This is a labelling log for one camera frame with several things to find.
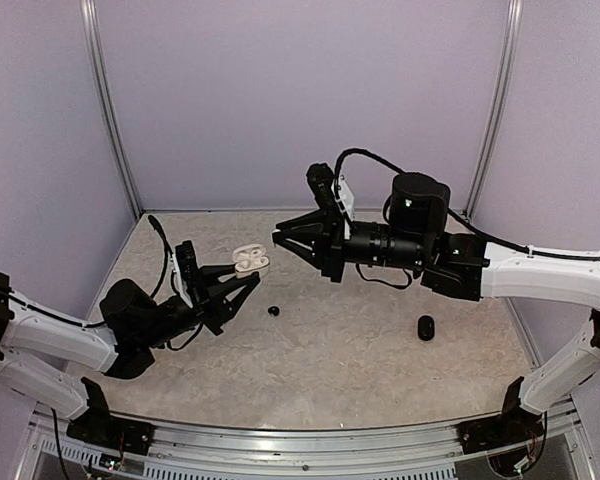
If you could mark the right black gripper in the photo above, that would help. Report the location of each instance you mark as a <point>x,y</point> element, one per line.
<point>327,246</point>

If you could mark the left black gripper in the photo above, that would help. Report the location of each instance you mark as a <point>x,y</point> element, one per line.
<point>211,301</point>

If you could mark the white earbud charging case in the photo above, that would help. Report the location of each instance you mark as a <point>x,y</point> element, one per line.
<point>249,259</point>

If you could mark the black oval charging case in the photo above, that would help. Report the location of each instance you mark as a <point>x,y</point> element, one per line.
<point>426,328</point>

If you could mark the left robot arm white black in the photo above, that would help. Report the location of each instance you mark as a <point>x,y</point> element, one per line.
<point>120,346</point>

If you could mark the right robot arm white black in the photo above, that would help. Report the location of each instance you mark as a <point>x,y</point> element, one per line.
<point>459,266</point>

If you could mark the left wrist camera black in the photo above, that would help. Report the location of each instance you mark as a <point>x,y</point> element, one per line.
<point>186,271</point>

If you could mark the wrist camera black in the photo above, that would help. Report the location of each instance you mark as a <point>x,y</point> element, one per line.
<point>186,271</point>
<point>320,179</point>

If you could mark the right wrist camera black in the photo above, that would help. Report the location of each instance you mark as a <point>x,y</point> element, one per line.
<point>320,179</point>

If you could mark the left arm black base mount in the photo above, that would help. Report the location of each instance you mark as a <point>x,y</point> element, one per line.
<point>98,426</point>

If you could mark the front aluminium rail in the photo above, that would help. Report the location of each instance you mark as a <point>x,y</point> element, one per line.
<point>186,450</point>

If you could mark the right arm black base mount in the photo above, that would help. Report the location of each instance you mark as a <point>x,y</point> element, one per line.
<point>511,425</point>

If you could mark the right aluminium frame post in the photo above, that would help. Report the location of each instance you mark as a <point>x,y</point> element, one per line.
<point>497,106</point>

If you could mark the aluminium frame post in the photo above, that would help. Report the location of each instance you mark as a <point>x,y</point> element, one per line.
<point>497,106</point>
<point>89,15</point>

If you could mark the left aluminium frame post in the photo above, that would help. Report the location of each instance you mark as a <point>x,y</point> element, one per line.
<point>89,15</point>

